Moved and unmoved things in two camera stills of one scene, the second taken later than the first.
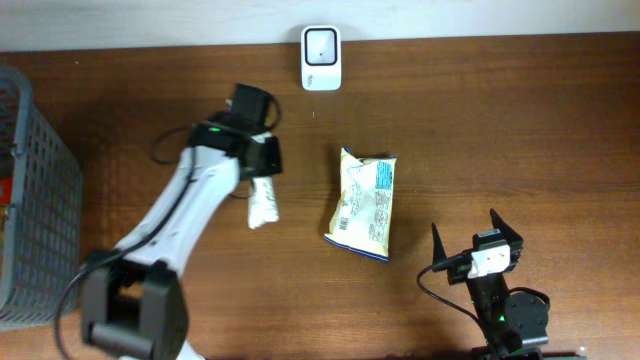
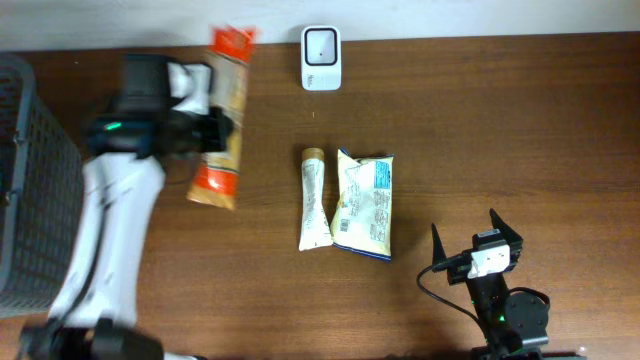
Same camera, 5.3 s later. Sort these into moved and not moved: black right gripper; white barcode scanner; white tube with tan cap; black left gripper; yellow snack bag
Moved: white tube with tan cap; black left gripper
Not moved: yellow snack bag; white barcode scanner; black right gripper
